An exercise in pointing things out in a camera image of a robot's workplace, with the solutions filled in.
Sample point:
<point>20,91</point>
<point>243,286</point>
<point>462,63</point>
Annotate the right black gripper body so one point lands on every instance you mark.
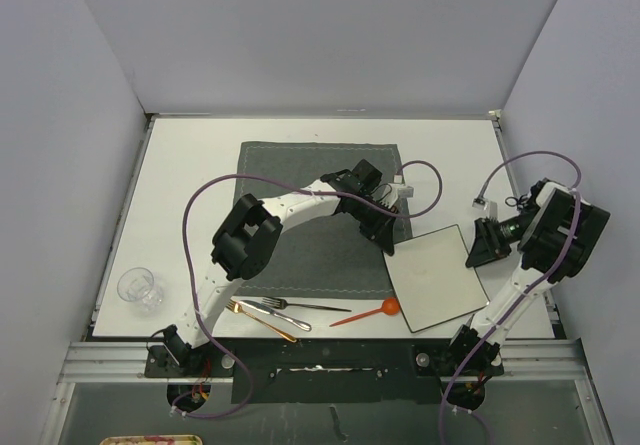
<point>498,236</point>

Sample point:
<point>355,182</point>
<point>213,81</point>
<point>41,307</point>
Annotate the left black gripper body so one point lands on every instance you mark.
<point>370,222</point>

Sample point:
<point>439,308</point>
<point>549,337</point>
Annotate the white square plate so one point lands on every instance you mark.
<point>430,280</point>

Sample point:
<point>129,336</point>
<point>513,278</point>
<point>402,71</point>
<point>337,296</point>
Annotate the dark grey cloth placemat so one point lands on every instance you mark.
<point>318,255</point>

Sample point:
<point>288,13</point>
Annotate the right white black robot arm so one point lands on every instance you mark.
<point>554,233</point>

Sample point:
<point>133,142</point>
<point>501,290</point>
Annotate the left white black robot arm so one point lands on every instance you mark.
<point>245,241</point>

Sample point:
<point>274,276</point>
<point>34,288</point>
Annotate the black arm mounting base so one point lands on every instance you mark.
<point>312,371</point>

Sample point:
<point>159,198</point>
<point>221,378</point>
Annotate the orange plastic spoon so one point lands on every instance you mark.
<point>389,307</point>

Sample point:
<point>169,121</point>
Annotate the silver table knife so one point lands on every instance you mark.
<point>264,309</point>

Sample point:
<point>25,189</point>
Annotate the gold fork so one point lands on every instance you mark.
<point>237,309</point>

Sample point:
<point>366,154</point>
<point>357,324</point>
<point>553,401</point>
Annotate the clear plastic cup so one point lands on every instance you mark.
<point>137,287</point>

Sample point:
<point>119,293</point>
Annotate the floral tray edge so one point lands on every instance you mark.
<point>180,439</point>

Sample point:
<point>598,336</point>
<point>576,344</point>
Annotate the dark handled silver fork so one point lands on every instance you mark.
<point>282,304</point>

